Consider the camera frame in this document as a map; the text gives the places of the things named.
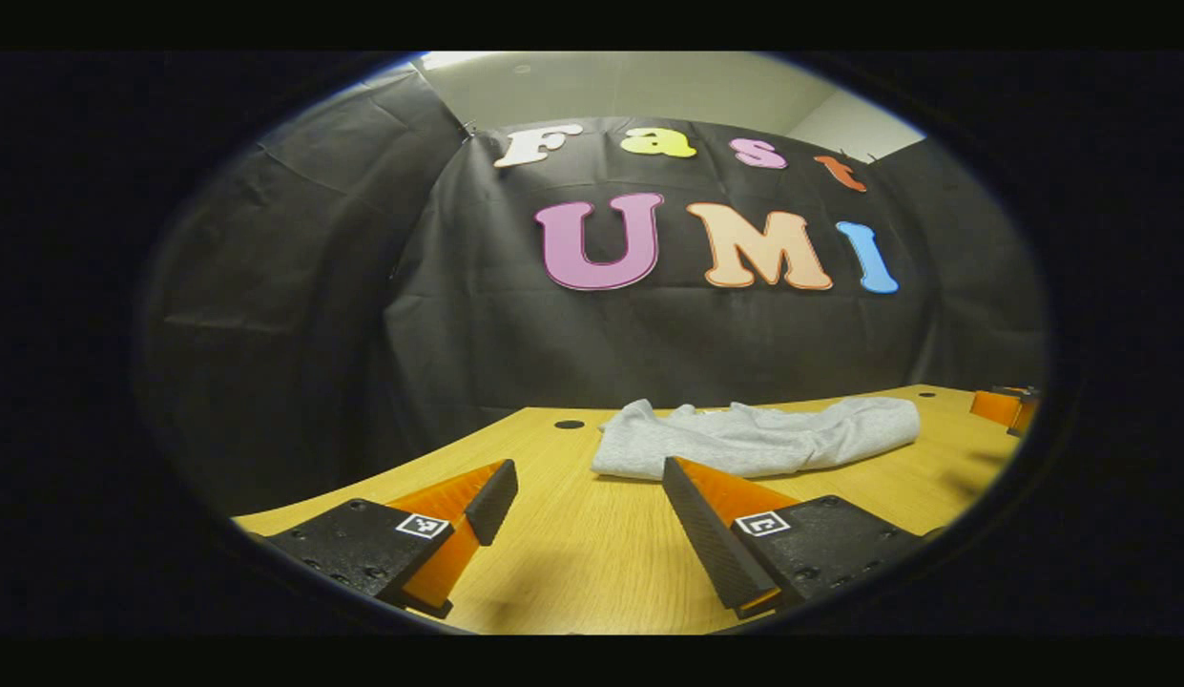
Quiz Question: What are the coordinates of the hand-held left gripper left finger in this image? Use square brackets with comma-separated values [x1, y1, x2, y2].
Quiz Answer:
[258, 459, 519, 619]

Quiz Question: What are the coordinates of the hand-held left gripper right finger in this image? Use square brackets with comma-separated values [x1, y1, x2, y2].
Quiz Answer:
[661, 456, 926, 619]

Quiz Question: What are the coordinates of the grey sweatshirt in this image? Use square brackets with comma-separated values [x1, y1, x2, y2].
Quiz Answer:
[591, 397, 922, 481]

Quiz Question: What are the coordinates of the black backdrop cloth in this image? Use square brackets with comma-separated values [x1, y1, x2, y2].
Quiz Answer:
[138, 67, 1049, 516]

